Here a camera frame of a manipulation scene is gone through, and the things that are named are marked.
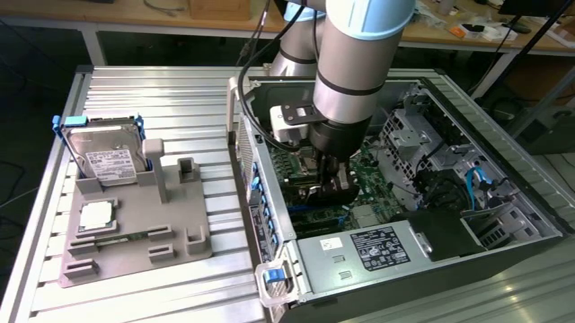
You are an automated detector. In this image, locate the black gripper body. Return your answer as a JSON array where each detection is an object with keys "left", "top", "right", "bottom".
[{"left": 307, "top": 116, "right": 372, "bottom": 160}]

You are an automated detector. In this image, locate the black graphics card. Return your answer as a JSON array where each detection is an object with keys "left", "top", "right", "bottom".
[{"left": 287, "top": 174, "right": 362, "bottom": 207}]

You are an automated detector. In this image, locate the CPU socket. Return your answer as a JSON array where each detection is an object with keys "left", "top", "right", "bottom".
[{"left": 298, "top": 147, "right": 320, "bottom": 176}]

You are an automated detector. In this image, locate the green motherboard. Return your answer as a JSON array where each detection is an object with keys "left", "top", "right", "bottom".
[{"left": 264, "top": 134, "right": 406, "bottom": 237}]

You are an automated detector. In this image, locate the blue expansion slot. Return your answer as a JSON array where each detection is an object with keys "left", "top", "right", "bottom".
[{"left": 286, "top": 203, "right": 352, "bottom": 214}]

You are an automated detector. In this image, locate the silver chipset heatsink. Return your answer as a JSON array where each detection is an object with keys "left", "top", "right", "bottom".
[{"left": 352, "top": 205, "right": 384, "bottom": 230}]

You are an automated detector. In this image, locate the grey metal drive cage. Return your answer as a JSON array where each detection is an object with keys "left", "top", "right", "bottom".
[{"left": 376, "top": 90, "right": 455, "bottom": 176}]

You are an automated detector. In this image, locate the black expansion slot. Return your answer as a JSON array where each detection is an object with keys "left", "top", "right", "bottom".
[{"left": 294, "top": 220, "right": 343, "bottom": 237}]

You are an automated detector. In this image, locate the black fan shroud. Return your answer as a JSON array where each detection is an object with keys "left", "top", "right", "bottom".
[{"left": 388, "top": 207, "right": 490, "bottom": 263}]

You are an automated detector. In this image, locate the grey power supply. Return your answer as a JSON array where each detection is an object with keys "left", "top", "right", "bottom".
[{"left": 295, "top": 223, "right": 434, "bottom": 294}]

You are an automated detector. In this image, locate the blue case latch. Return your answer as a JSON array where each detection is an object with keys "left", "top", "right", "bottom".
[{"left": 263, "top": 268, "right": 286, "bottom": 285}]

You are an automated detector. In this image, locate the open black PC case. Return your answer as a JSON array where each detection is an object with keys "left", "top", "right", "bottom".
[{"left": 227, "top": 75, "right": 575, "bottom": 323}]

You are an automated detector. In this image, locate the grey parts rack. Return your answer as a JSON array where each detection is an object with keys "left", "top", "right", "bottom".
[{"left": 57, "top": 137, "right": 214, "bottom": 289}]

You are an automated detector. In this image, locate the green RAM stick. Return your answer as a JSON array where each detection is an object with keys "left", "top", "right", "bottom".
[{"left": 95, "top": 232, "right": 152, "bottom": 245}]

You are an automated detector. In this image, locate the black slanted pole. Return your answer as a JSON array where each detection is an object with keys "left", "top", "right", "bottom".
[{"left": 467, "top": 13, "right": 560, "bottom": 98}]

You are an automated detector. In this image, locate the silver hard disk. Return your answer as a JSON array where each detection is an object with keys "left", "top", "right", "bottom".
[{"left": 65, "top": 124, "right": 148, "bottom": 188}]

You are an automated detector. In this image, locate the silver CPU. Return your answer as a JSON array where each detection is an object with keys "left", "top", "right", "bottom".
[{"left": 79, "top": 202, "right": 117, "bottom": 232}]

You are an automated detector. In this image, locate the blue disk caddy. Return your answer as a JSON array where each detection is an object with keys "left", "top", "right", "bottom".
[{"left": 51, "top": 114, "right": 146, "bottom": 176}]

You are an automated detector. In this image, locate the black monitor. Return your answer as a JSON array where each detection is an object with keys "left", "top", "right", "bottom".
[{"left": 496, "top": 0, "right": 575, "bottom": 18}]

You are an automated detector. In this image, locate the wooden workbench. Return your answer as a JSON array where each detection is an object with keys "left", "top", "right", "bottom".
[{"left": 0, "top": 0, "right": 575, "bottom": 98}]

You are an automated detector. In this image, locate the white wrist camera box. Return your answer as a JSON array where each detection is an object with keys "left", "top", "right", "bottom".
[{"left": 268, "top": 104, "right": 328, "bottom": 145}]

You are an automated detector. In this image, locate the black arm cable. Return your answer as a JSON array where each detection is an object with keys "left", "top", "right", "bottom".
[{"left": 236, "top": 0, "right": 314, "bottom": 151}]

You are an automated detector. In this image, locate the blue data wire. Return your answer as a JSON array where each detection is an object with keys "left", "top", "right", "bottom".
[{"left": 464, "top": 166, "right": 488, "bottom": 212}]

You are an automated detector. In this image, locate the grey cable with connector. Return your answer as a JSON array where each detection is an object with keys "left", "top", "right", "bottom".
[{"left": 240, "top": 0, "right": 274, "bottom": 65}]

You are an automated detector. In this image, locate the grey loose cable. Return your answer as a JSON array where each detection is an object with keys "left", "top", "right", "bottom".
[{"left": 142, "top": 0, "right": 187, "bottom": 17}]

